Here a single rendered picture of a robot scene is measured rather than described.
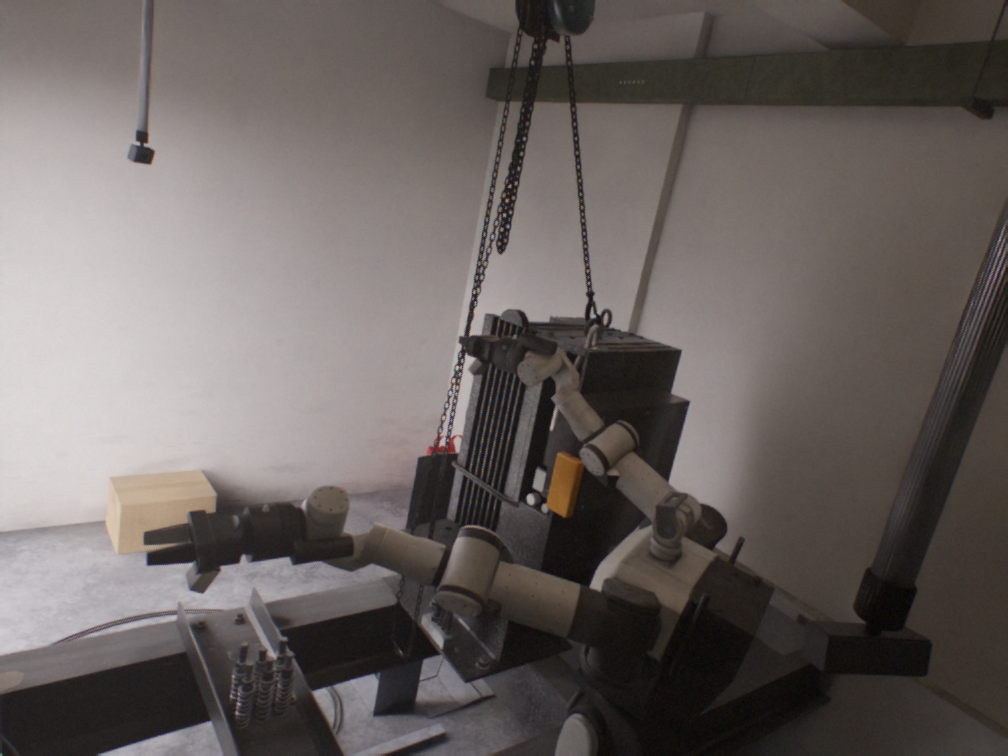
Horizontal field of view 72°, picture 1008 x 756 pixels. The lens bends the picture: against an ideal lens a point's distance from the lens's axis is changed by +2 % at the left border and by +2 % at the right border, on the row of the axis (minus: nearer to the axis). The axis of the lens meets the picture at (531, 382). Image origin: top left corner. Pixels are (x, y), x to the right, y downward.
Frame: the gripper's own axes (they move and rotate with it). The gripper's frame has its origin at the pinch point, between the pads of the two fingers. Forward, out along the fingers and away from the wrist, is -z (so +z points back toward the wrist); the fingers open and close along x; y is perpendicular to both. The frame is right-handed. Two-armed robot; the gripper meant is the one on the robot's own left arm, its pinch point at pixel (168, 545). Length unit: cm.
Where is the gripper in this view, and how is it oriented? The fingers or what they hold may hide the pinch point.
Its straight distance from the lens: 119.2
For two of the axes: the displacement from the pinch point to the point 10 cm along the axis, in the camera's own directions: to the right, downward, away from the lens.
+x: 5.1, 3.8, -7.7
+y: -2.0, 9.2, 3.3
